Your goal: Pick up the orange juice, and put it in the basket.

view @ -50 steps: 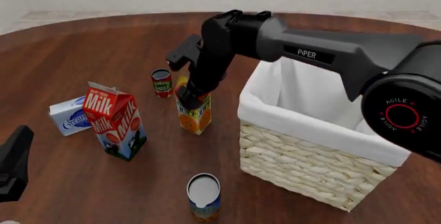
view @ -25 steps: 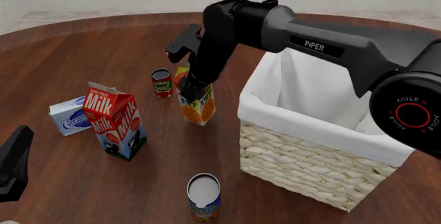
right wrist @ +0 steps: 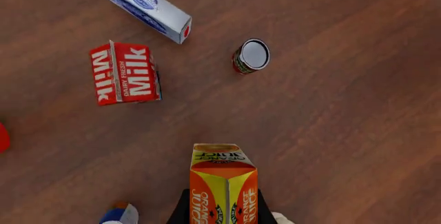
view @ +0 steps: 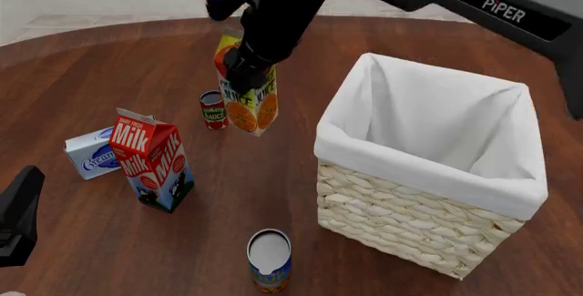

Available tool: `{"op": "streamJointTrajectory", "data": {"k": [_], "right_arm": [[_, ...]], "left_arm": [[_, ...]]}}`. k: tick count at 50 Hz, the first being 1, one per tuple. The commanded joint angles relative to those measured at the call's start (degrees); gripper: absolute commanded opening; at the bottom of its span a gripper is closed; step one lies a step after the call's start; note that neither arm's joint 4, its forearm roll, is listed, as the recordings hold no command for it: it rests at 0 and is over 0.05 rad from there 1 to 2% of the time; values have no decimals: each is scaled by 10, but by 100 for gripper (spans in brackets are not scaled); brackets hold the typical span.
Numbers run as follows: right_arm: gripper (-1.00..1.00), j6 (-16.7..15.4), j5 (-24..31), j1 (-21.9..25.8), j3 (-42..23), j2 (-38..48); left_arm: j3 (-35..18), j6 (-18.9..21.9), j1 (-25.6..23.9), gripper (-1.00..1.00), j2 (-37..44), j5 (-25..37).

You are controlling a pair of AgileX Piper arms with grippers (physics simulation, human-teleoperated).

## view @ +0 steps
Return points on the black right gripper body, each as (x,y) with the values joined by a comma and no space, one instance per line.
(255,57)

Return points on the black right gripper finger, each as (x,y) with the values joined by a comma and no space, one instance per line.
(246,79)

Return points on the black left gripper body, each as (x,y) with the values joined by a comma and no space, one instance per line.
(16,250)

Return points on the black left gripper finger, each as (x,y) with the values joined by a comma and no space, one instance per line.
(23,200)

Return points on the orange juice carton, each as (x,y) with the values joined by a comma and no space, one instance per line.
(252,111)

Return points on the wicker basket with white liner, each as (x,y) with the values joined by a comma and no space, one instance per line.
(423,159)

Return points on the red tomato sauce can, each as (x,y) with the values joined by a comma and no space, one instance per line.
(214,113)

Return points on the white cream cheese box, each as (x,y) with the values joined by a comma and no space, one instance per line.
(91,159)

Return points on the red and white milk carton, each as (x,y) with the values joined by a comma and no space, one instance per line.
(152,159)

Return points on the blue soup can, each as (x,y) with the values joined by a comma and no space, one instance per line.
(269,262)

